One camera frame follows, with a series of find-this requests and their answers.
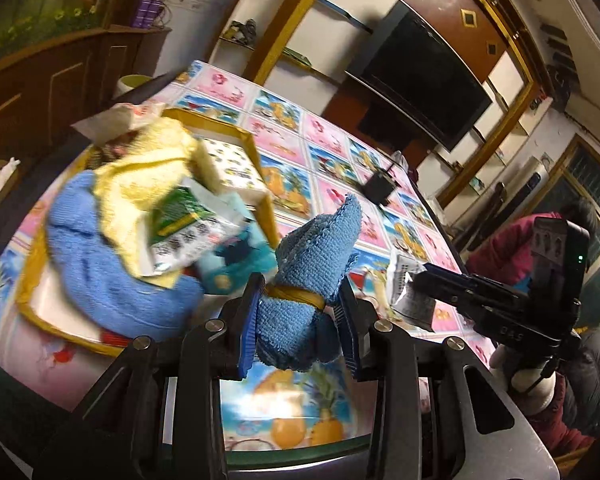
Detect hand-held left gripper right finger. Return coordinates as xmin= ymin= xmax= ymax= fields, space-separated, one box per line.
xmin=334 ymin=277 xmax=526 ymax=480

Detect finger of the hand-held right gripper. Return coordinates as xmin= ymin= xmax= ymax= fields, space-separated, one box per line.
xmin=410 ymin=280 xmax=536 ymax=348
xmin=420 ymin=261 xmax=523 ymax=306

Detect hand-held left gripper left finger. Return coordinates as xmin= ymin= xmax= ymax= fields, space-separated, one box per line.
xmin=35 ymin=272 xmax=268 ymax=480

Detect white desiccant sachet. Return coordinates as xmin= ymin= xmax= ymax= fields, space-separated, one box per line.
xmin=387 ymin=252 xmax=438 ymax=333

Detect person's right forearm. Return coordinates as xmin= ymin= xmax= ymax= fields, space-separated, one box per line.
xmin=490 ymin=345 xmax=561 ymax=413

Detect light blue tissue pack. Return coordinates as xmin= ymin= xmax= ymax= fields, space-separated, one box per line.
xmin=200 ymin=220 xmax=281 ymax=296

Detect white standing air conditioner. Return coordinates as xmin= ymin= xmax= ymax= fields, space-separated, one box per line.
xmin=522 ymin=154 xmax=556 ymax=196

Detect green white medicine packet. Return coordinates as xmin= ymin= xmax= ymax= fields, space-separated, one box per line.
xmin=140 ymin=185 xmax=246 ymax=278

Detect black motor part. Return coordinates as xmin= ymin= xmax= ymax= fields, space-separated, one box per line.
xmin=362 ymin=162 xmax=398 ymax=208

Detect large blue towel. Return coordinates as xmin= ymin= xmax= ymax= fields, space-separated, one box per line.
xmin=45 ymin=170 xmax=206 ymax=333

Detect yellow towel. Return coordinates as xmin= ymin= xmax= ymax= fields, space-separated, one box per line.
xmin=92 ymin=117 xmax=221 ymax=281

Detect black television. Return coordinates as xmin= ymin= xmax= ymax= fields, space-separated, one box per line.
xmin=345 ymin=0 xmax=493 ymax=153

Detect pale green cup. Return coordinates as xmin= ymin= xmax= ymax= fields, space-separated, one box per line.
xmin=114 ymin=74 xmax=153 ymax=98

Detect shoes on shelf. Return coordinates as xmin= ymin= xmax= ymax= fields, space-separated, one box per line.
xmin=225 ymin=19 xmax=258 ymax=46

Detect wooden cabinet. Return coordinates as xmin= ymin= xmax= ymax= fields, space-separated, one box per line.
xmin=0 ymin=25 xmax=173 ymax=161

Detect flower wall painting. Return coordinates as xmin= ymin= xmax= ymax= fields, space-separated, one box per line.
xmin=0 ymin=0 xmax=126 ymax=68

